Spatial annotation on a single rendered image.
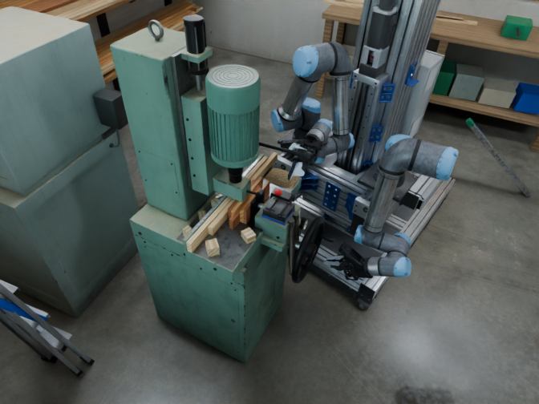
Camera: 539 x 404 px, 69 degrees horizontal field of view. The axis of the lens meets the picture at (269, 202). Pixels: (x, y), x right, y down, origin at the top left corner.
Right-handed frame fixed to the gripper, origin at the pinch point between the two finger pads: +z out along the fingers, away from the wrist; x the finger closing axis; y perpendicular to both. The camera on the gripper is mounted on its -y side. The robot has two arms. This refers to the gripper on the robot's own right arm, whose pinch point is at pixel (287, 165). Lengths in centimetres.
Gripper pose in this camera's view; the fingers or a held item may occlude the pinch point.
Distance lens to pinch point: 155.0
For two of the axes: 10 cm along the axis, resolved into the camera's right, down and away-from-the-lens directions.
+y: 8.9, 3.1, -3.4
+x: 0.0, 7.4, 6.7
